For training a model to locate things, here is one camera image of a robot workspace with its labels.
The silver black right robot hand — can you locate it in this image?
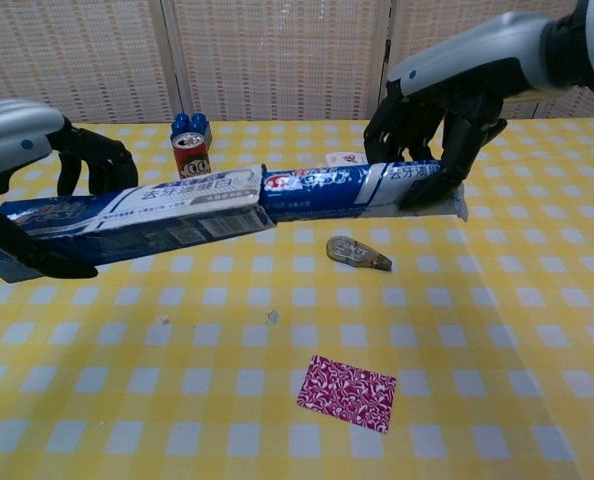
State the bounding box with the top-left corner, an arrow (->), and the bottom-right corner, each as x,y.
364,10 -> 553,209

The grey correction tape dispenser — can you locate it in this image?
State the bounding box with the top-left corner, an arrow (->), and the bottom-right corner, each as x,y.
325,236 -> 393,274

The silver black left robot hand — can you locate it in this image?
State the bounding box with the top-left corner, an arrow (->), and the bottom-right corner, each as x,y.
0,98 -> 141,280

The clear bag of bread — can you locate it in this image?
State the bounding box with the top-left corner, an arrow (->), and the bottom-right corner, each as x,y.
321,151 -> 371,169

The blue and white toothpaste tube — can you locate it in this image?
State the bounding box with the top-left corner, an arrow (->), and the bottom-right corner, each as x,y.
260,159 -> 469,222

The red cartoon face drink can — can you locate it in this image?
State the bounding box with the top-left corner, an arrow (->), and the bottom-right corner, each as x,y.
171,132 -> 215,180

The blue and white toothpaste box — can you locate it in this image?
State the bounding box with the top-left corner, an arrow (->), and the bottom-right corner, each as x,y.
0,163 -> 277,285

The blue studded building block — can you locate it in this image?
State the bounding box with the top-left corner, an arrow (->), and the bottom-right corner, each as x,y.
171,112 -> 213,151

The magenta white patterned card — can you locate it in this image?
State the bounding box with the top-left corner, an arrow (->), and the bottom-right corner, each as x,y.
296,354 -> 397,435

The yellow white checked tablecloth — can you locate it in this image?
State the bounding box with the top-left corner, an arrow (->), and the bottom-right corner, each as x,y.
0,117 -> 594,480

